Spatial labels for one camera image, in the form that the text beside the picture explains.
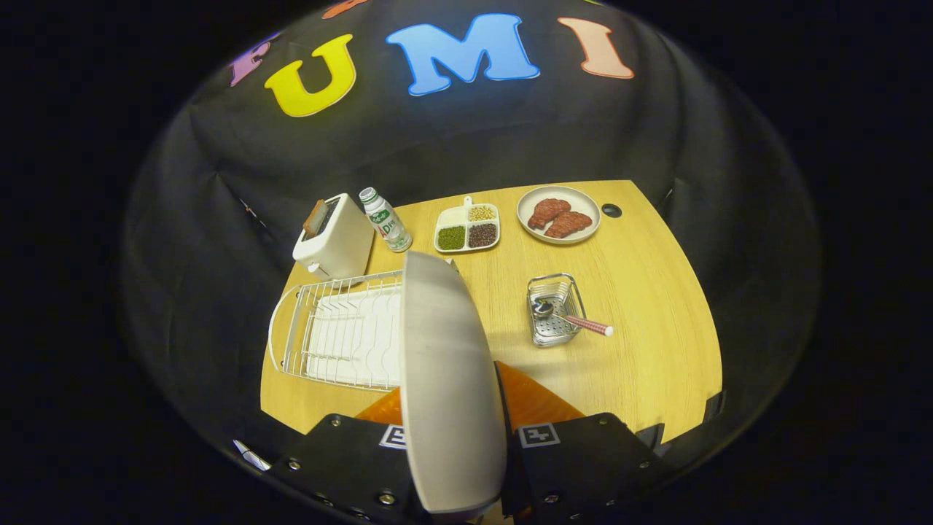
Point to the pile of yellow soybeans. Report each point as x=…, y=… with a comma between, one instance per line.
x=481, y=213

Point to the pile of dark red beans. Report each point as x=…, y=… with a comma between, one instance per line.
x=482, y=235

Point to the beige plate with meat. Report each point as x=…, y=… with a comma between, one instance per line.
x=587, y=208

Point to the red meat piece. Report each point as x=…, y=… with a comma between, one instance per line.
x=568, y=224
x=548, y=211

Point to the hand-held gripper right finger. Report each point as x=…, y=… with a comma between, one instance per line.
x=583, y=467

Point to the pile of green beans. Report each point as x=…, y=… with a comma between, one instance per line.
x=452, y=238

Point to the white toaster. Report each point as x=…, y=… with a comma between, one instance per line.
x=342, y=244

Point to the black backdrop cloth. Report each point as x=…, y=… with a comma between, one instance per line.
x=219, y=255

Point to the white divided dish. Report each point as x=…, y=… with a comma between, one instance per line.
x=452, y=216

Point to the white bottle with green label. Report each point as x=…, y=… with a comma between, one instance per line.
x=386, y=222

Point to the brown bread slice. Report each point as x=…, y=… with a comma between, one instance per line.
x=315, y=217

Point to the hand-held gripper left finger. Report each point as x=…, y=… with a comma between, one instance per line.
x=342, y=459

